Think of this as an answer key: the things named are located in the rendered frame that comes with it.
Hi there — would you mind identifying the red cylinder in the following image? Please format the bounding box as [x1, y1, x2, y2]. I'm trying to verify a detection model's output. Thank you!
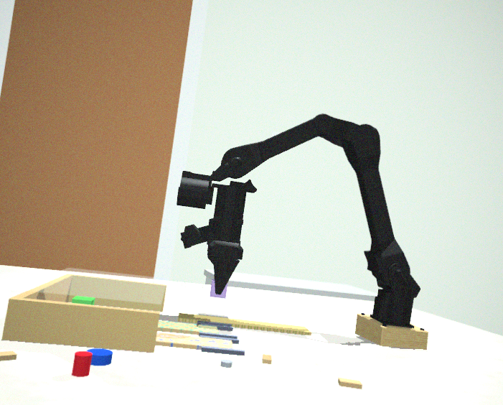
[71, 351, 93, 377]

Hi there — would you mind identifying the blue short cylinder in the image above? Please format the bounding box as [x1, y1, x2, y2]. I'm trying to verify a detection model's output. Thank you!
[86, 348, 113, 366]

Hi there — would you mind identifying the purple labelled cube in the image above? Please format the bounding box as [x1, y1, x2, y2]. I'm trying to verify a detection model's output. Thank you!
[210, 279, 227, 299]

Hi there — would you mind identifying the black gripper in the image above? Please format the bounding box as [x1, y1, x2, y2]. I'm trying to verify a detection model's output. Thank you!
[207, 210, 244, 294]

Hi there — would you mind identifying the yellow crosshatch-patterned strip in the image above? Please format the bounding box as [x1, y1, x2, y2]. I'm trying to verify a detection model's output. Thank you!
[178, 313, 311, 336]

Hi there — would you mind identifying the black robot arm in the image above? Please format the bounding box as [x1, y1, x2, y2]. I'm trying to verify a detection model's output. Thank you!
[177, 114, 420, 328]

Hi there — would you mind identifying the yellow strip with cyan dots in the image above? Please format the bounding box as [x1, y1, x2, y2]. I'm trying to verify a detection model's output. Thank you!
[157, 321, 219, 335]

